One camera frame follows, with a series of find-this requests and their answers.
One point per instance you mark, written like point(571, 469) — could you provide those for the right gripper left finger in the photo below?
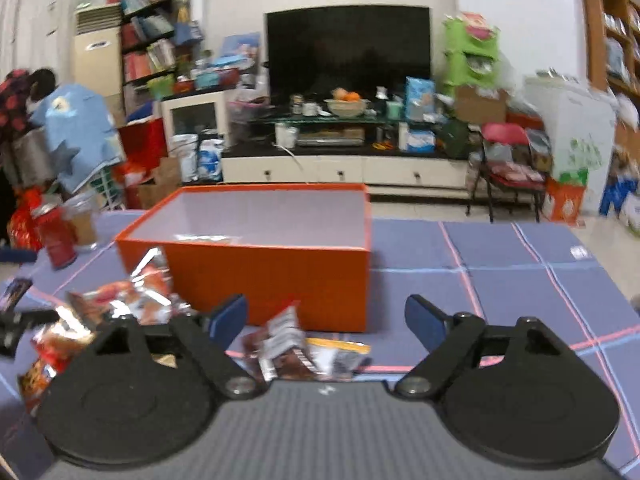
point(206, 339)

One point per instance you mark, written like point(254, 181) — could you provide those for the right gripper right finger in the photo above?
point(449, 341)

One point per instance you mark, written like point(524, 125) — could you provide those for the silver orange snack bag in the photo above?
point(148, 295)

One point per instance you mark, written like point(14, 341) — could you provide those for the orange chips packet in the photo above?
point(56, 345)

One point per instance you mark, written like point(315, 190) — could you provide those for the yellow grey snack packet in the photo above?
point(336, 359)

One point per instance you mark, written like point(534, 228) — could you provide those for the purple plaid tablecloth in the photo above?
point(502, 270)

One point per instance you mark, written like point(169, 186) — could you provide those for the orange storage box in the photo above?
point(276, 244)

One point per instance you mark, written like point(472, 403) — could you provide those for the red folding chair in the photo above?
point(517, 178)

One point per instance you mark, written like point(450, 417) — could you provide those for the clear plastic jar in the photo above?
point(79, 213)

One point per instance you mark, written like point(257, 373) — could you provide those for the red soda can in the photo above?
point(55, 235)

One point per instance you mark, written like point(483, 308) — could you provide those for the black smartphone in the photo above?
point(15, 291)

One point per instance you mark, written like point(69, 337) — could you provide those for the brown cardboard box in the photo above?
point(480, 106)

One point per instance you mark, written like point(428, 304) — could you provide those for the white framed small cabinet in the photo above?
point(195, 113)

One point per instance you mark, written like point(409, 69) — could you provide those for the white chest freezer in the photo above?
point(580, 123)

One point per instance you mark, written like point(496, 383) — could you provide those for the person in plaid shirt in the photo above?
point(24, 156)

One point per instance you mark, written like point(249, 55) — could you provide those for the blue star cloth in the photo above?
point(80, 133)

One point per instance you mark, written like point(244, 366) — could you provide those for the fruit bowl with oranges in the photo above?
point(346, 104)

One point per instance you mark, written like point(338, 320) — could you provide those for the green plastic drawer stack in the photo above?
point(472, 52)

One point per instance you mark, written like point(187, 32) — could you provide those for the black flat television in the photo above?
point(312, 51)

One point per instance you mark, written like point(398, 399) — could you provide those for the black bookshelf with books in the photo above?
point(158, 40)

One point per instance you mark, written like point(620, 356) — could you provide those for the white floor air conditioner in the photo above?
point(96, 60)

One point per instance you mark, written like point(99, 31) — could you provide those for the wooden bookshelf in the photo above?
point(612, 44)

